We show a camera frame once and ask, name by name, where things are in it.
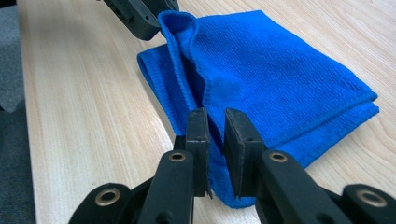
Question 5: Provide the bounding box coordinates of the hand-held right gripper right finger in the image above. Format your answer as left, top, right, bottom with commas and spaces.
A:
223, 107, 353, 224

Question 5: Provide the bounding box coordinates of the blue towel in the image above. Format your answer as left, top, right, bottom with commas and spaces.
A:
136, 9, 380, 210

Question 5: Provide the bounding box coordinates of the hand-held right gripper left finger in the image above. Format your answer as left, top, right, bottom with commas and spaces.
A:
137, 106, 213, 224

